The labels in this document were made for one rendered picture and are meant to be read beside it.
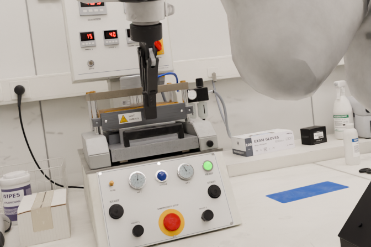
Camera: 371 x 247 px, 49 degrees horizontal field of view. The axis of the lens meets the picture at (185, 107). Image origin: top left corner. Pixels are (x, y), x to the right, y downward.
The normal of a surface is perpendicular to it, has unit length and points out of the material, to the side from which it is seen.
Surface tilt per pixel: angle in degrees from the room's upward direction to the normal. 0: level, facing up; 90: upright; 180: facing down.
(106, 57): 90
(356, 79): 78
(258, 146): 90
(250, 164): 90
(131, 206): 65
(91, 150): 41
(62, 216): 89
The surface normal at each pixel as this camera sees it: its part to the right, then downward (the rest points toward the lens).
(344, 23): 0.68, 0.19
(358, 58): -0.98, -0.10
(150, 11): 0.39, 0.34
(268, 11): -0.34, -0.01
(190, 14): 0.22, 0.03
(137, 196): 0.22, -0.40
